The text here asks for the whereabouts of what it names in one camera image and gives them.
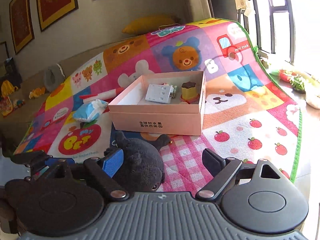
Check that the red and white foam rocket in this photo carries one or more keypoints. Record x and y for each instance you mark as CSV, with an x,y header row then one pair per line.
x,y
110,93

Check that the grey neck pillow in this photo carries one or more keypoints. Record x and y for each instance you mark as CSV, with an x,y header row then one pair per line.
x,y
48,80

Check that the black plush toy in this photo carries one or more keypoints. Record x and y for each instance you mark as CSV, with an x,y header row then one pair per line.
x,y
140,162

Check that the yellow pudding toy pink base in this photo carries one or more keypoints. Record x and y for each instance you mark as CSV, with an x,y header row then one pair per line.
x,y
187,92

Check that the green potted plant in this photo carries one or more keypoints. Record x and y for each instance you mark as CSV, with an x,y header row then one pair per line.
x,y
300,83

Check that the pink cardboard box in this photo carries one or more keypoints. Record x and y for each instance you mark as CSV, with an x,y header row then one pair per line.
x,y
155,122

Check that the white plant pot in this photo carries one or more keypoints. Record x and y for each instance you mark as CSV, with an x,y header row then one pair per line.
x,y
313,97

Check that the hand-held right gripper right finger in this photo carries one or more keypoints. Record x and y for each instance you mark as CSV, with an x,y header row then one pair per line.
x,y
213,162

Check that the colourful cartoon play mat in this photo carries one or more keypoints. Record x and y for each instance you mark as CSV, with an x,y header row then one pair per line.
x,y
225,100

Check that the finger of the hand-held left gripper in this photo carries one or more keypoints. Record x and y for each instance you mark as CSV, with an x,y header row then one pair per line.
x,y
37,173
30,158

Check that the blue wet wipes packet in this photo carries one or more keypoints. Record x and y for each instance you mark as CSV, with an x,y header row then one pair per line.
x,y
88,111

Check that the yellow pillow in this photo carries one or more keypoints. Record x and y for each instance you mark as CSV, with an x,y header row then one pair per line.
x,y
147,25

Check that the black window frame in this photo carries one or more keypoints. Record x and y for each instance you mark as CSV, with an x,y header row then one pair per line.
x,y
265,17

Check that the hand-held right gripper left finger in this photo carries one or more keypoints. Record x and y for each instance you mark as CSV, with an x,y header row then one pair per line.
x,y
113,162

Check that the white usb hub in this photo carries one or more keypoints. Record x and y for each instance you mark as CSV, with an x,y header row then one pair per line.
x,y
157,92

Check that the yellow duck toys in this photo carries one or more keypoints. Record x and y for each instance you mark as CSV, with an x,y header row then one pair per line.
x,y
37,92

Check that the red bowl of greens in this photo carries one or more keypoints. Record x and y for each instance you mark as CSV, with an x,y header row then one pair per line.
x,y
287,75

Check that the hanging beige cloth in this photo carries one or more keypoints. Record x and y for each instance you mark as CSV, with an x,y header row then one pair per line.
x,y
243,2

